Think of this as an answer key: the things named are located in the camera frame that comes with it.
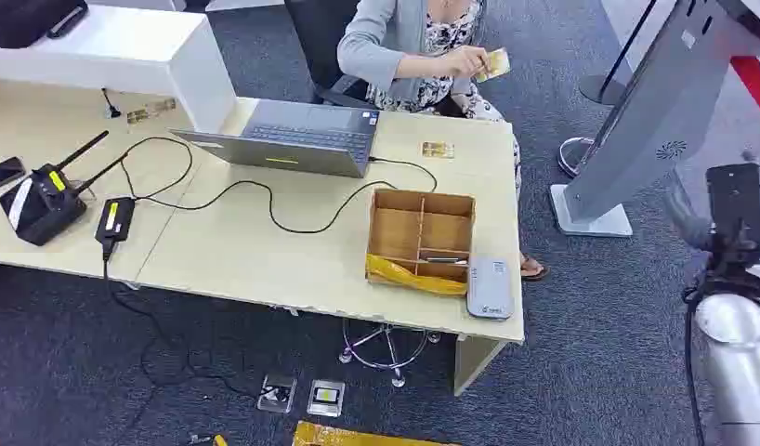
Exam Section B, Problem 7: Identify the grey laptop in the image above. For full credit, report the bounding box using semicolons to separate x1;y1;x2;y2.
168;98;382;180

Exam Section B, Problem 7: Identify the black mains cable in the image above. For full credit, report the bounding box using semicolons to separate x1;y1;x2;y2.
102;249;277;399

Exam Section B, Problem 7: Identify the person's right hand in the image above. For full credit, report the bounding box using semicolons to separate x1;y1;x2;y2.
442;45;493;79

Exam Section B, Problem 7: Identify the grey card reader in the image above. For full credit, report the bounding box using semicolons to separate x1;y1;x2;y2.
465;253;516;321

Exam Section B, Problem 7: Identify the grey kiosk stand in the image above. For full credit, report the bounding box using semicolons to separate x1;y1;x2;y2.
548;0;760;239

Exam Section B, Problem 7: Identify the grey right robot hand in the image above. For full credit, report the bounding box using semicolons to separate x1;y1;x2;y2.
662;162;760;270

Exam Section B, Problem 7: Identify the black smartphone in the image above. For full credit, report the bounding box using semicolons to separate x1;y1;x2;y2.
0;156;28;194

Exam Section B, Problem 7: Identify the black laptop cable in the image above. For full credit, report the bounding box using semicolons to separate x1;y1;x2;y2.
117;136;439;236

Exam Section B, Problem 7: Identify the yellow card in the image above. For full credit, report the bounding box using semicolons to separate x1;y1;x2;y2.
475;46;513;85

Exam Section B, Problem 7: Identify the white desk riser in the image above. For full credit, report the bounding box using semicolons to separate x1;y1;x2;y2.
0;4;239;134

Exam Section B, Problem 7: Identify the yellow plastic tape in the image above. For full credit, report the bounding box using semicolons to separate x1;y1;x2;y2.
364;253;469;298

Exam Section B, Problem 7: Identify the pale desk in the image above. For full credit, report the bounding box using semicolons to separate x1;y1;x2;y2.
0;78;527;399

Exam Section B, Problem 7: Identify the black power adapter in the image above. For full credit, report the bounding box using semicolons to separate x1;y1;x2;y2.
94;196;138;261

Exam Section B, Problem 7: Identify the black stanchion post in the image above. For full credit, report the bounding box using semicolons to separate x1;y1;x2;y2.
578;0;660;107

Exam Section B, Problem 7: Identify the yellow packaging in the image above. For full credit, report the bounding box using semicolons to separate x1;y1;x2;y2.
292;420;463;446

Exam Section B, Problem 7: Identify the red barrier belt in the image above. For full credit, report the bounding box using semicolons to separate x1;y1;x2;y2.
729;56;760;126

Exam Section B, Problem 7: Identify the chrome stool base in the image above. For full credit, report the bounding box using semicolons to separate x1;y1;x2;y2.
337;318;443;389

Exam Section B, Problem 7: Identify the black bag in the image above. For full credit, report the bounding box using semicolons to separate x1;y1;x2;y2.
0;0;91;50

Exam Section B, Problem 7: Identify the person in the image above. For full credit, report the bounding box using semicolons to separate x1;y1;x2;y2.
336;0;550;283

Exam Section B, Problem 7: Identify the black router with antennas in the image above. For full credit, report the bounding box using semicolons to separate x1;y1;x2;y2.
0;129;129;248

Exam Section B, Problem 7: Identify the wooden divided card box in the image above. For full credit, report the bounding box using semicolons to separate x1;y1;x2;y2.
364;187;478;298

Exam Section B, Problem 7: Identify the chrome ring base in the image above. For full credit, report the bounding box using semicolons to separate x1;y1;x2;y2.
557;136;597;180

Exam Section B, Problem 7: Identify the black office chair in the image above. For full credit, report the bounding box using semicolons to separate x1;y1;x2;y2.
283;0;385;111

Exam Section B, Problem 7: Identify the small black plug cable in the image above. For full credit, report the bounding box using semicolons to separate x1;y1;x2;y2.
100;86;123;120

